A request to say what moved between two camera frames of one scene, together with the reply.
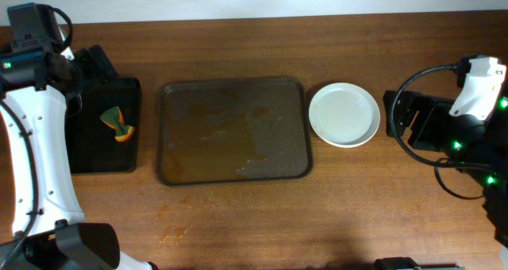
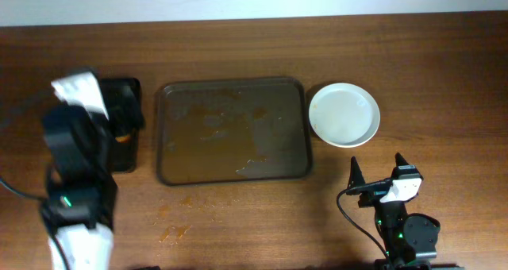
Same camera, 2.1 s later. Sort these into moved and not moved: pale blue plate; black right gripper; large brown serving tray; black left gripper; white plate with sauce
Moved: black right gripper; black left gripper
Not moved: white plate with sauce; large brown serving tray; pale blue plate
